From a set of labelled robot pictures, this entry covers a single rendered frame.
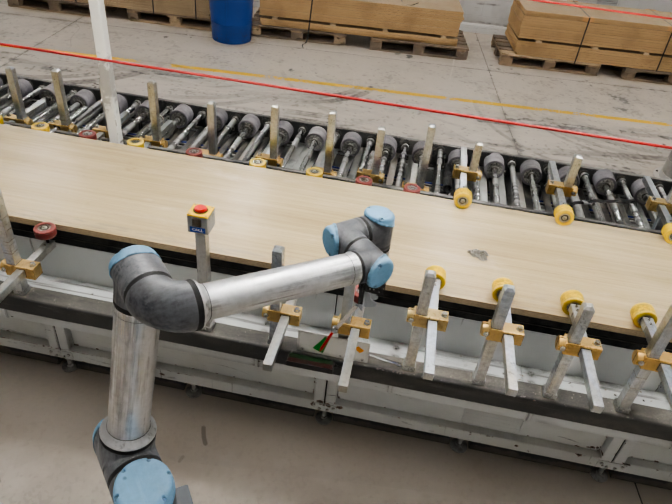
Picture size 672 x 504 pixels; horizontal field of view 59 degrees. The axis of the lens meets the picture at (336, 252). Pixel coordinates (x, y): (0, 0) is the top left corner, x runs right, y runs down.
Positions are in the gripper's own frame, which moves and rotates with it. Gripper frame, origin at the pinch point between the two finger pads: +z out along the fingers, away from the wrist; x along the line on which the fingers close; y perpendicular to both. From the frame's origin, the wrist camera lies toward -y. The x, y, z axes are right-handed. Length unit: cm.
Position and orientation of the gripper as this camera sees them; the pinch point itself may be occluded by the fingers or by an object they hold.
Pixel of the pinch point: (359, 306)
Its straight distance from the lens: 192.3
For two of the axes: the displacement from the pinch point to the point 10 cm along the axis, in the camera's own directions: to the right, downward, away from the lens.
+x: 1.8, -5.7, 8.0
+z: -0.8, 8.0, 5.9
